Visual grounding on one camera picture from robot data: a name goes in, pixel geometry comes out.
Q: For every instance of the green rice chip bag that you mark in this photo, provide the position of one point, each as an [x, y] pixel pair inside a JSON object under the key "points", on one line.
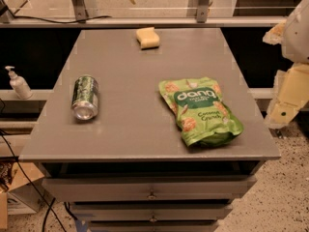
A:
{"points": [[204, 119]]}

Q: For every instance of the green soda can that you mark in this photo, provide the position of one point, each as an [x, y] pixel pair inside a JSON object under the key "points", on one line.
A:
{"points": [[84, 103]]}

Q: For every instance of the cardboard box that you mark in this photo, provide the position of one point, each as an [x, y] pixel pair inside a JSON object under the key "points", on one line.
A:
{"points": [[24, 195]]}

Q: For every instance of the metal frame bracket left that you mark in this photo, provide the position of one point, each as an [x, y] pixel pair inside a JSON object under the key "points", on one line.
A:
{"points": [[79, 8]]}

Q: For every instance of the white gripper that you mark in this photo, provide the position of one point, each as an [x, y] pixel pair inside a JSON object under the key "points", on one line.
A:
{"points": [[299, 39]]}

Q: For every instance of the white pump bottle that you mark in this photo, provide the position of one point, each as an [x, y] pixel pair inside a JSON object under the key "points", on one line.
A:
{"points": [[19, 84]]}

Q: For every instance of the grey drawer cabinet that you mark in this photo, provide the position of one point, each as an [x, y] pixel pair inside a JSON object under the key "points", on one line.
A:
{"points": [[128, 169]]}

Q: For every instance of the yellow sponge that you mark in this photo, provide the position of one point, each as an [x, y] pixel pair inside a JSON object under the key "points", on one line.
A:
{"points": [[147, 37]]}

